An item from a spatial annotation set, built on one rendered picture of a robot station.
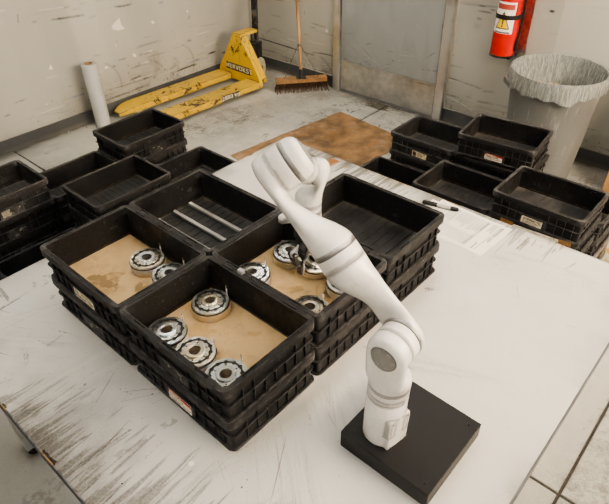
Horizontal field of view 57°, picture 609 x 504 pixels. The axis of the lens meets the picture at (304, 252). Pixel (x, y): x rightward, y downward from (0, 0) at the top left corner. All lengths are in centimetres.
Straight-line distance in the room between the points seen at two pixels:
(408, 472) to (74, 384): 89
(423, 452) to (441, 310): 53
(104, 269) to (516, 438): 122
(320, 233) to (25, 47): 372
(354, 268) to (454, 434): 51
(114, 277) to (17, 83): 302
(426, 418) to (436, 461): 11
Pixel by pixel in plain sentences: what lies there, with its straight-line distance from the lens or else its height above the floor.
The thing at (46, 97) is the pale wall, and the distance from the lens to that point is 471.
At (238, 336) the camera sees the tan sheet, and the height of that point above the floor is 83.
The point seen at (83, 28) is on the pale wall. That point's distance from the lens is 477.
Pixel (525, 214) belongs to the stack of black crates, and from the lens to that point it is 257.
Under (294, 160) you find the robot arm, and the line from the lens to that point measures 106.
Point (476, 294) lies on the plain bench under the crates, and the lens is 183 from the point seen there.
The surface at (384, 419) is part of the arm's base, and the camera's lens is 127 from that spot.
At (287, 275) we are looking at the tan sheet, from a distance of 164.
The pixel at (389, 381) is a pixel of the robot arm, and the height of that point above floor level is 98.
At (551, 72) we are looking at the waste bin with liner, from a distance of 407.
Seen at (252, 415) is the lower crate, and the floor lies 77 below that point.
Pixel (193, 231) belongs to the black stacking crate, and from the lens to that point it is 186.
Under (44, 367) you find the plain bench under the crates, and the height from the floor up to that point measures 70.
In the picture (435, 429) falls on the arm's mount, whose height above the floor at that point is 75.
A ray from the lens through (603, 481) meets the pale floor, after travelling 240.
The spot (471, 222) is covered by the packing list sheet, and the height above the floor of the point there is 70.
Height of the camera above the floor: 188
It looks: 37 degrees down
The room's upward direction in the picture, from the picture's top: 1 degrees counter-clockwise
